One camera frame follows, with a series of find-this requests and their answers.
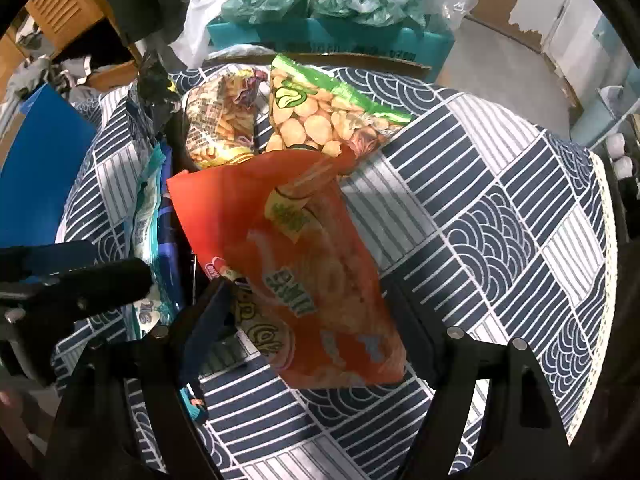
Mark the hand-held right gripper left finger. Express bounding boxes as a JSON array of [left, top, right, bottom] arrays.
[[47, 276, 238, 480]]

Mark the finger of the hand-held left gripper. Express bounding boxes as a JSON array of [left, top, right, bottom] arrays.
[[0, 240, 98, 283], [45, 258, 153, 318]]

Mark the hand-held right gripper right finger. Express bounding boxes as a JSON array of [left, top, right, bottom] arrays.
[[382, 277, 576, 480]]

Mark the teal snack packet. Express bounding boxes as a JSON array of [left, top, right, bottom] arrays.
[[126, 141, 187, 337]]

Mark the blue cardboard box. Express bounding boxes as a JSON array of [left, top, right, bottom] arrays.
[[0, 82, 98, 250]]

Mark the large orange snack packet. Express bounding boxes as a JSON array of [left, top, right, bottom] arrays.
[[166, 149, 407, 388]]

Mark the black snack packet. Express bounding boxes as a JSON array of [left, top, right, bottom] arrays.
[[127, 49, 183, 133]]

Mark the beige snack packet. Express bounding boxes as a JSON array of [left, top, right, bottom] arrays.
[[182, 67, 272, 170]]

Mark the green trimmed bean snack packet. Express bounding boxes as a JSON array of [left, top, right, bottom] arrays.
[[265, 53, 412, 158]]

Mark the navy white patterned tablecloth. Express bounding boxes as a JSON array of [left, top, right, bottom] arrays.
[[52, 52, 620, 480]]

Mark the crumpled grey garment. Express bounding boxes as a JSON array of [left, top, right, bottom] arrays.
[[9, 24, 103, 107]]

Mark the wooden wardrobe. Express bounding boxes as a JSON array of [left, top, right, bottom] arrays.
[[0, 0, 147, 92]]

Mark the pale shoe rack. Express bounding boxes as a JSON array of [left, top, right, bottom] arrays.
[[569, 76, 640, 241]]

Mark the group of shoes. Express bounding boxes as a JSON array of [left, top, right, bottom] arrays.
[[604, 131, 637, 182]]

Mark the teal cardboard box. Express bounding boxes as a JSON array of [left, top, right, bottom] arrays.
[[206, 12, 457, 69]]

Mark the white door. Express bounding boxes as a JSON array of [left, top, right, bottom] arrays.
[[507, 0, 608, 68]]

